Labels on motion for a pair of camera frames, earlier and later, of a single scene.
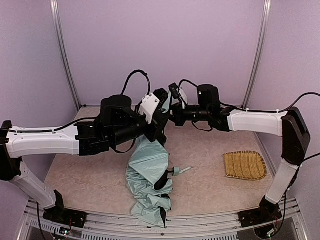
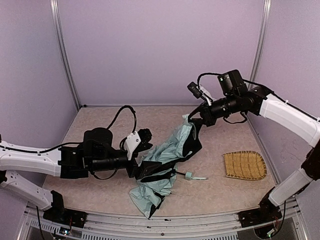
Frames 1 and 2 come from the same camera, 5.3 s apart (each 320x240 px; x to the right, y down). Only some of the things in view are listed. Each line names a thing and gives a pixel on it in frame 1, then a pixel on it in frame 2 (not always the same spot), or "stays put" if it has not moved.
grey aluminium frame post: [253, 74] stays put
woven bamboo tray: [247, 165] stays put
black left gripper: [155, 129] -> [133, 169]
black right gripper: [176, 114] -> [206, 115]
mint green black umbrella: [148, 177] -> [157, 176]
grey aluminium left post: [64, 52] stays put
